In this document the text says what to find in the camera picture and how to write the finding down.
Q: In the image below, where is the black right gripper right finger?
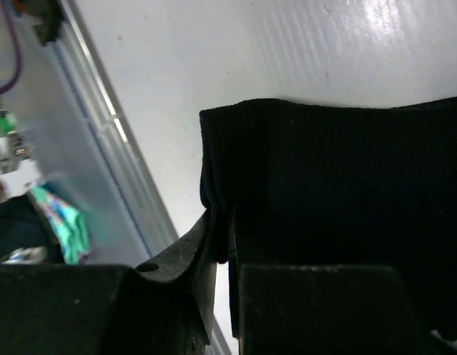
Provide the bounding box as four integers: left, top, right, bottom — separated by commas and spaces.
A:
228, 209, 439, 354

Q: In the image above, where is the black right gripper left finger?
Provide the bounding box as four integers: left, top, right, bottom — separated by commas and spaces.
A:
0, 213, 217, 354

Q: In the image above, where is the black sock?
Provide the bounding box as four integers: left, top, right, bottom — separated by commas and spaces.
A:
200, 97, 457, 341

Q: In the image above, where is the green patterned cloth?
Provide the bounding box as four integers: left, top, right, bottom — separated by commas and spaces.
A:
29, 185, 90, 265

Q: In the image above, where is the aluminium table frame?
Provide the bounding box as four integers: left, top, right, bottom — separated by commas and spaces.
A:
50, 0, 237, 355

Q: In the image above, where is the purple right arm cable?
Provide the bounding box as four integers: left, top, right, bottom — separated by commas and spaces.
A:
0, 0, 23, 98

